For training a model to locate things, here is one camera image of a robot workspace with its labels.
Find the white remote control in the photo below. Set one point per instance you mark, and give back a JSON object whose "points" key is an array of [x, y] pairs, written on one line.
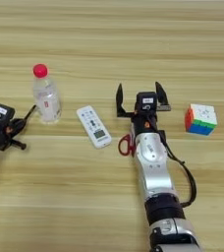
{"points": [[94, 126]]}

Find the colourful puzzle cube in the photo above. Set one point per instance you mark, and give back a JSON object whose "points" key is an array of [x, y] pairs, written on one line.
{"points": [[200, 119]]}

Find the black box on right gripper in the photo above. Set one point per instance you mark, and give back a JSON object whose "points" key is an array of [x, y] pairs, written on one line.
{"points": [[146, 101]]}

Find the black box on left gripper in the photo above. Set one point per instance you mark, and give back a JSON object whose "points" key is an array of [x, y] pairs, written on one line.
{"points": [[2, 114]]}

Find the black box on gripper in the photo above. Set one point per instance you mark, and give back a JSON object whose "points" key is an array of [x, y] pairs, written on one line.
{"points": [[146, 101], [2, 114]]}

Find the clear bottle with red cap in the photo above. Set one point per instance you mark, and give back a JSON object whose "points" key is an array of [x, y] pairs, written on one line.
{"points": [[46, 98]]}

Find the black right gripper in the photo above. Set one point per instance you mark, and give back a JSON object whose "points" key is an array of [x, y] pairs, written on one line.
{"points": [[145, 123]]}

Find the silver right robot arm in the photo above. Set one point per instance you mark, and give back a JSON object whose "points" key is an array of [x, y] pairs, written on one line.
{"points": [[153, 167]]}

